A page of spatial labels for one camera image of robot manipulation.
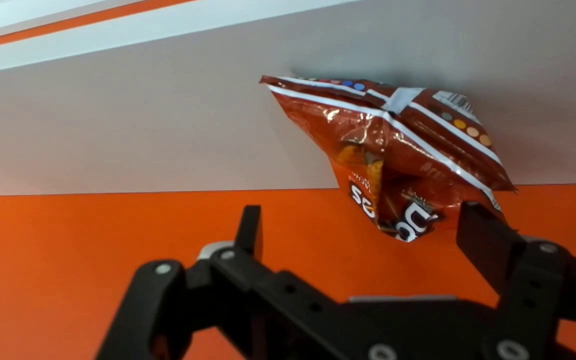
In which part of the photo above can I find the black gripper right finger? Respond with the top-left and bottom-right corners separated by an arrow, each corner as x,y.
457,200 -> 576,360

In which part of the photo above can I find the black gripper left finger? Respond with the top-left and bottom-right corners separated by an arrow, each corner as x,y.
97,203 -> 370,360

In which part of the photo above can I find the orange chips packet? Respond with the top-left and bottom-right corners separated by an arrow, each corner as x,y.
259,72 -> 518,245

